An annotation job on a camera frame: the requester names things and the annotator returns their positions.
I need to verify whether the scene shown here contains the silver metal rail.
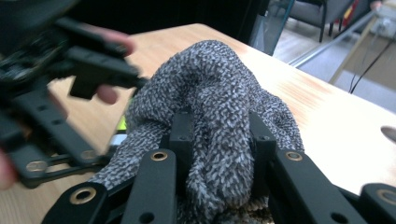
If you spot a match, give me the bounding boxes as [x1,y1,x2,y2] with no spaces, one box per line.
[289,10,379,68]

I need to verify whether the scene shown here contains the grey cloth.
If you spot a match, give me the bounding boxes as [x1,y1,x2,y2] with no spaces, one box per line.
[88,39,304,224]

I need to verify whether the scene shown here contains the grey chair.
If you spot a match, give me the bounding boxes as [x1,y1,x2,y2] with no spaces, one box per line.
[289,0,356,43]

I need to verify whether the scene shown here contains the thin black cable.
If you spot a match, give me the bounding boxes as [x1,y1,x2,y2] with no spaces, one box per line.
[348,36,396,94]

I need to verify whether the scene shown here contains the translucent panel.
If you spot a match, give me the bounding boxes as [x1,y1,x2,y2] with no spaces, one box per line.
[248,0,295,57]

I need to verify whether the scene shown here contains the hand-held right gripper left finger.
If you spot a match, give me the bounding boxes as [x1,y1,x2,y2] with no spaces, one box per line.
[169,111,194,194]

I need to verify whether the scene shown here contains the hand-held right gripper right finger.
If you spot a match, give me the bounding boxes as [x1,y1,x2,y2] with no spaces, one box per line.
[248,112,277,199]

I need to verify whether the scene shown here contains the dark round table grommet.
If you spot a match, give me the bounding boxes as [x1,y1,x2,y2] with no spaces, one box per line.
[380,125,396,144]

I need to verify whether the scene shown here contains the multicoloured puzzle cube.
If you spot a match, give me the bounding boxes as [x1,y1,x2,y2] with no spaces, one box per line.
[107,115,129,147]

